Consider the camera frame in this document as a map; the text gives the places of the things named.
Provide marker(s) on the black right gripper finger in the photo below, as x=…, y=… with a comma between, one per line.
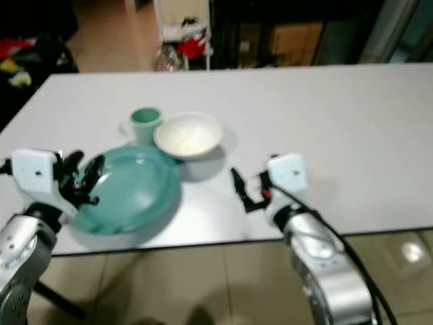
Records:
x=254, y=205
x=240, y=184

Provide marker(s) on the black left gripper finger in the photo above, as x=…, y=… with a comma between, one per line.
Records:
x=95, y=172
x=73, y=164

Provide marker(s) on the teal green dinner plate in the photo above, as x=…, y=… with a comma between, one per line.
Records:
x=135, y=193

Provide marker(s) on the white ceramic bowl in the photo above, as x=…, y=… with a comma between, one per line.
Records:
x=188, y=135

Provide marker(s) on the black table leg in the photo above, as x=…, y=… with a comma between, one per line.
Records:
x=61, y=300

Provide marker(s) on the colourful clothes pile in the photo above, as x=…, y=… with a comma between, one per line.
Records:
x=24, y=61

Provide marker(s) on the red cloth item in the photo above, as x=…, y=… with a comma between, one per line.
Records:
x=193, y=46

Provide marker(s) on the black cabinet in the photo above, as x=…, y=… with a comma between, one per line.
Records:
x=243, y=34

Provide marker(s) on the brown cardboard box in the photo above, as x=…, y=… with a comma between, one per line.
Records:
x=296, y=42

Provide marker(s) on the white shelf rack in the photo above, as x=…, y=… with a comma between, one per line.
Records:
x=183, y=17

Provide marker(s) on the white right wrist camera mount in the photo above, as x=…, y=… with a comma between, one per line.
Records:
x=287, y=175

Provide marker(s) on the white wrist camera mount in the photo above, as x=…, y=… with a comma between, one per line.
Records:
x=287, y=175
x=35, y=172

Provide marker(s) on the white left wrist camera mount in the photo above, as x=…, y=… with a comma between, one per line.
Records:
x=35, y=172

